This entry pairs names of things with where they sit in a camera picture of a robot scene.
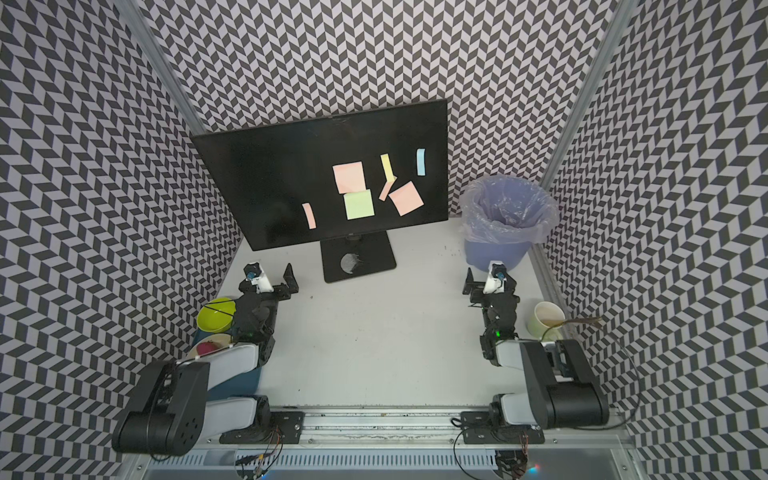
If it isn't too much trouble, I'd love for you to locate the pink narrow sticky note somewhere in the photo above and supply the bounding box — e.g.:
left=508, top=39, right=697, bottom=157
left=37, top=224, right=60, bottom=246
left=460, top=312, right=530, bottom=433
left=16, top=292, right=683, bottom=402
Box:
left=302, top=203, right=317, bottom=230
left=379, top=177, right=396, bottom=201

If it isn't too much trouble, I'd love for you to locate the green square sticky note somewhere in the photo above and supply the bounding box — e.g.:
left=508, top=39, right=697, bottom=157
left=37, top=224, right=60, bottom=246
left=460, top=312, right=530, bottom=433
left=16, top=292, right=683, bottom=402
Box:
left=343, top=190, right=375, bottom=220

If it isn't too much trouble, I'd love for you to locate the pink square sticky note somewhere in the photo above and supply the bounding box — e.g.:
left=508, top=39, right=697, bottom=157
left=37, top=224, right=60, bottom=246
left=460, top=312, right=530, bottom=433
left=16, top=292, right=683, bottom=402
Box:
left=388, top=181, right=424, bottom=216
left=332, top=161, right=367, bottom=195

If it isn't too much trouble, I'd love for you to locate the yellow narrow sticky note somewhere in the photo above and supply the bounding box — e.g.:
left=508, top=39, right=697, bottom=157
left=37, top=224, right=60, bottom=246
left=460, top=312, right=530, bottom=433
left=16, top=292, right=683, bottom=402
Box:
left=380, top=154, right=396, bottom=183

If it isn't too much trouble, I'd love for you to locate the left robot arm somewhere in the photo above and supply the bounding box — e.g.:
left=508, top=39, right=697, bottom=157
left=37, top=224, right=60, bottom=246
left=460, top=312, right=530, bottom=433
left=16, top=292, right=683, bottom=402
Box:
left=111, top=262, right=300, bottom=459

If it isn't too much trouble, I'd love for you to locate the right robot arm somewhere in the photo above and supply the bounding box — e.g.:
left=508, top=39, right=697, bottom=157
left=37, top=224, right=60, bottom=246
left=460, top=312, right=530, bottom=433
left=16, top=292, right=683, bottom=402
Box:
left=462, top=262, right=610, bottom=429

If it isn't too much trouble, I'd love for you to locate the blue narrow sticky note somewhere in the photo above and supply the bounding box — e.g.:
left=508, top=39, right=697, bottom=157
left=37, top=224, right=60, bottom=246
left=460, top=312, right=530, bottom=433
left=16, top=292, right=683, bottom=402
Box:
left=416, top=148, right=426, bottom=177

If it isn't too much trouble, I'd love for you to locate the black computer monitor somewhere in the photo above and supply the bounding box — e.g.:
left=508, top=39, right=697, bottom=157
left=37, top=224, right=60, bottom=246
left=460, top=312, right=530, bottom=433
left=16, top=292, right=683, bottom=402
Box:
left=192, top=100, right=449, bottom=251

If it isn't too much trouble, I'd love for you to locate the blue trash bin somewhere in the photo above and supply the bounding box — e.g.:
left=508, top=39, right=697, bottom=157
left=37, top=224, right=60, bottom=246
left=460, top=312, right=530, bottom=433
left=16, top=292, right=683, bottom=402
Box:
left=462, top=226, right=536, bottom=270

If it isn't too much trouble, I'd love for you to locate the lime green bowl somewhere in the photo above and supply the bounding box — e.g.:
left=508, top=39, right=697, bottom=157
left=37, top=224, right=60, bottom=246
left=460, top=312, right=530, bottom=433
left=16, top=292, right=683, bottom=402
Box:
left=196, top=297, right=236, bottom=333

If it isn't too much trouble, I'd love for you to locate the cream plate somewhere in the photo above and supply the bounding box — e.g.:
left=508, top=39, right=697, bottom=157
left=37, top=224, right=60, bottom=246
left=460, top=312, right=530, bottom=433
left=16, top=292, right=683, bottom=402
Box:
left=187, top=333, right=232, bottom=359

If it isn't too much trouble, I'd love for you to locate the clear plastic bin liner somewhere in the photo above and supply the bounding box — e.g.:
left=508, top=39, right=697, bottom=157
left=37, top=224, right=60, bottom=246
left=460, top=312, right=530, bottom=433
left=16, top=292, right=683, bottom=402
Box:
left=459, top=175, right=560, bottom=245

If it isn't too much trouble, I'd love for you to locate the red food item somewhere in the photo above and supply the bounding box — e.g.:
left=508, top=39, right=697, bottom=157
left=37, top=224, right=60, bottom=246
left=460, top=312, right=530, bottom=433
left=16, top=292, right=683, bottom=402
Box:
left=195, top=341, right=221, bottom=356

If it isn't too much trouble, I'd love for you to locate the dark teal tray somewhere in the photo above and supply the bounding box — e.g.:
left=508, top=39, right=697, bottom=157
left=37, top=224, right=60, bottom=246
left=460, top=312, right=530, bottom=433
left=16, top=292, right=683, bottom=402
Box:
left=187, top=329, right=262, bottom=401

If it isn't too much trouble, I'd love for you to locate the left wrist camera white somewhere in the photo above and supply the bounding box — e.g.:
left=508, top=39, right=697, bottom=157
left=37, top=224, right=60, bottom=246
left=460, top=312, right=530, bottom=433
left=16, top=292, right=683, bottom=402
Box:
left=244, top=262, right=274, bottom=293

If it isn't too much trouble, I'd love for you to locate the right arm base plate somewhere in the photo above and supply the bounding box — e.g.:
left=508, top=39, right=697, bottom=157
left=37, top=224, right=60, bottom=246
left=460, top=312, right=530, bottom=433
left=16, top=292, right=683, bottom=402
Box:
left=451, top=410, right=545, bottom=446

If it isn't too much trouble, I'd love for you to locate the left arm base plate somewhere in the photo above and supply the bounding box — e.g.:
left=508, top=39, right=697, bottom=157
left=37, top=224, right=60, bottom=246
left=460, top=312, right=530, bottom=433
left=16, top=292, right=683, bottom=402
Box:
left=219, top=410, right=305, bottom=445

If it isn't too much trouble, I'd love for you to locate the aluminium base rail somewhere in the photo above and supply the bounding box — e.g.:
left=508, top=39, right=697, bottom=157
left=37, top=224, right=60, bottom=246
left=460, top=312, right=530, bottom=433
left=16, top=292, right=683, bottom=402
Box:
left=197, top=405, right=637, bottom=451

